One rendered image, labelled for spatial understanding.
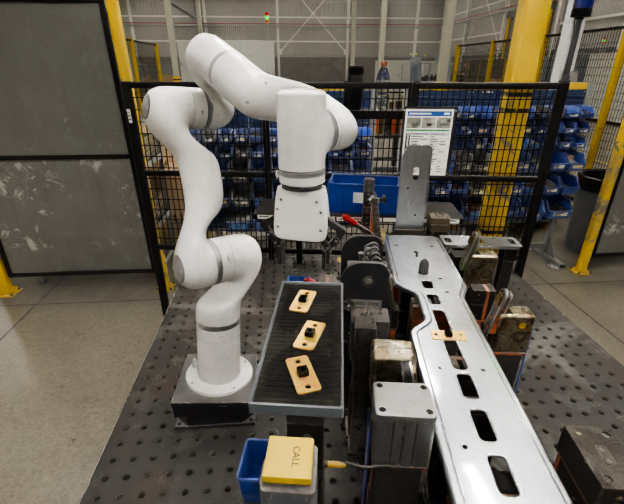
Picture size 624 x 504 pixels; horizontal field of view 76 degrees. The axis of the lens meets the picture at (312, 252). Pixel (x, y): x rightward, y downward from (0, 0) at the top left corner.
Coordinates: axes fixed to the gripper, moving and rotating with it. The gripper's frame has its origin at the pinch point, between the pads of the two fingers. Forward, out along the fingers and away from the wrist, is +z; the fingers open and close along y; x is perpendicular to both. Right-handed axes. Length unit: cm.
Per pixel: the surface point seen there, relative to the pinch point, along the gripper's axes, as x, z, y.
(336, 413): -27.2, 10.1, 12.7
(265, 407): -29.2, 9.7, 2.6
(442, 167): 121, 6, 31
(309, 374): -21.2, 9.5, 7.0
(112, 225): 162, 71, -194
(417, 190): 91, 9, 21
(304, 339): -12.7, 9.5, 3.8
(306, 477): -38.1, 9.8, 11.2
